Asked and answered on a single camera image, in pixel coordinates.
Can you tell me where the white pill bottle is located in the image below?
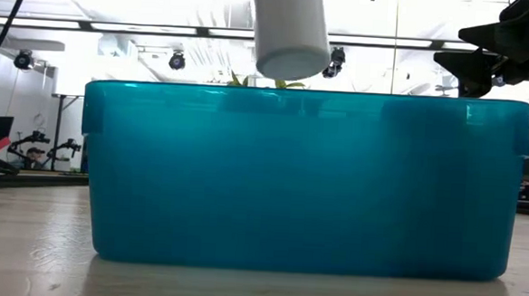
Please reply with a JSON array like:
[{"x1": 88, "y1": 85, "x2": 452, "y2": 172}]
[{"x1": 246, "y1": 0, "x2": 335, "y2": 83}]

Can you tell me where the teal translucent plastic basket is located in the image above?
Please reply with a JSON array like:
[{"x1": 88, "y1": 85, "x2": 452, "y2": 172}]
[{"x1": 74, "y1": 78, "x2": 529, "y2": 285}]

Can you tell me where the green plant in white pot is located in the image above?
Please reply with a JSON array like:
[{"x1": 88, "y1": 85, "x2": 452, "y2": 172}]
[{"x1": 226, "y1": 70, "x2": 306, "y2": 91}]

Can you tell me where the black round spot lamp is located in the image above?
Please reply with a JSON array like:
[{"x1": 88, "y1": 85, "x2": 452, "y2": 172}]
[
  {"x1": 167, "y1": 50, "x2": 187, "y2": 72},
  {"x1": 13, "y1": 48, "x2": 35, "y2": 72}
]

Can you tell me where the person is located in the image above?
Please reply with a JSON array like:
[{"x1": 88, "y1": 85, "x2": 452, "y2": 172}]
[{"x1": 24, "y1": 147, "x2": 48, "y2": 170}]

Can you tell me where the thin vertical cable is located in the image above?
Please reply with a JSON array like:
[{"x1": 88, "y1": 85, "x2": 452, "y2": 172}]
[{"x1": 390, "y1": 0, "x2": 400, "y2": 96}]

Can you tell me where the overhead camera on mount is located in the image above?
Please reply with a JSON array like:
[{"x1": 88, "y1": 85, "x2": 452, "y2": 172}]
[{"x1": 321, "y1": 45, "x2": 347, "y2": 80}]

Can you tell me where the black overhead frame bar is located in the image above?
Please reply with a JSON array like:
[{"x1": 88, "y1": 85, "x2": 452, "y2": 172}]
[{"x1": 0, "y1": 14, "x2": 480, "y2": 53}]

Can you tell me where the black stand post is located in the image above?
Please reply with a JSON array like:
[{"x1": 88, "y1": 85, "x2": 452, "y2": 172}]
[{"x1": 47, "y1": 93, "x2": 82, "y2": 174}]

